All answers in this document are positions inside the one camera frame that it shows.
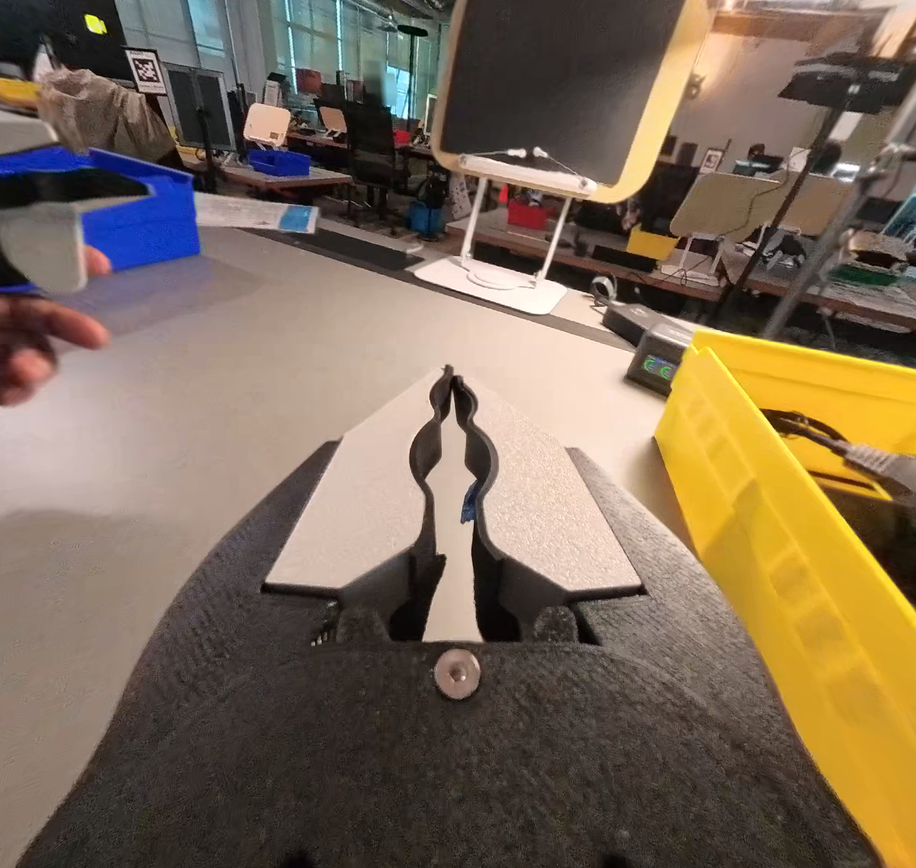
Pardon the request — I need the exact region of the printed paper sheet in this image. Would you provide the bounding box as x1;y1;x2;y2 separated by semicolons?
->
194;193;320;235

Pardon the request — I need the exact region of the pale desk divider panel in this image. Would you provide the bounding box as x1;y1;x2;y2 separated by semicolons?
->
669;171;784;244

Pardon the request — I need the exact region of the black tripod stand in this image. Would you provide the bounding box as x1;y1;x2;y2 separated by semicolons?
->
704;53;911;326

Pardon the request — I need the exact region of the blue plastic bin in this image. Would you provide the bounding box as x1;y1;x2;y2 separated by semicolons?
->
0;144;204;277
246;148;313;177

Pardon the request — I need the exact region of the black office chair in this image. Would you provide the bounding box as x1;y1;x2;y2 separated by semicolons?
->
343;99;413;230

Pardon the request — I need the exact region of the small yellow bin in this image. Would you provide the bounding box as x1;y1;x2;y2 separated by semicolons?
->
626;227;680;261

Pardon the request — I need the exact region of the background desk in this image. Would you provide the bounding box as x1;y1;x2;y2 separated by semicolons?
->
215;164;353;230

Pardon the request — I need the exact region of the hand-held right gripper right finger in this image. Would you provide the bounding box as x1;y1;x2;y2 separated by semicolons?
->
451;376;645;611

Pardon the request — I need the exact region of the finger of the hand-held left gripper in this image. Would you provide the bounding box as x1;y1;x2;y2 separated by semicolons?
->
0;106;61;158
0;167;154;212

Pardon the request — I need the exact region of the large black screen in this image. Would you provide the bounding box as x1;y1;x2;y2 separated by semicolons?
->
0;0;134;83

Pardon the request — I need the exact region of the person's left hand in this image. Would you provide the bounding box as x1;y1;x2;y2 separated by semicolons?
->
0;245;114;409

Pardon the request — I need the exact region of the white boxy device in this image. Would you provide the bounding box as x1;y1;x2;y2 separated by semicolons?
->
243;103;290;148

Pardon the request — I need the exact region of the printed tag sign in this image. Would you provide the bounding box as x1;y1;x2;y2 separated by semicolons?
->
125;46;171;97

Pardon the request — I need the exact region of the yellow plastic bin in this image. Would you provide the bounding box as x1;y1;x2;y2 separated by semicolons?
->
653;329;916;868

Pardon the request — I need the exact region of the dark flat device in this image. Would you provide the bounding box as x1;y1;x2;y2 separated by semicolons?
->
602;302;691;349
625;325;699;399

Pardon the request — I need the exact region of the thick black braided cable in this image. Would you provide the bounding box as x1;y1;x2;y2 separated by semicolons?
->
761;410;856;457

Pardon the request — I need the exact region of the red plastic bin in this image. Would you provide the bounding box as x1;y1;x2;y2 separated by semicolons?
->
507;198;556;231

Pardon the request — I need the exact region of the blue bag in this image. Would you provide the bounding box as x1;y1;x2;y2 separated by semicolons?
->
407;200;448;241

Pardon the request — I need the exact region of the black floor lamp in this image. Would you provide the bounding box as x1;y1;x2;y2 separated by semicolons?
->
396;25;431;121

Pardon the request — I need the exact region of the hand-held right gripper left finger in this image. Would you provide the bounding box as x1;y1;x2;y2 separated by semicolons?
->
263;365;457;608

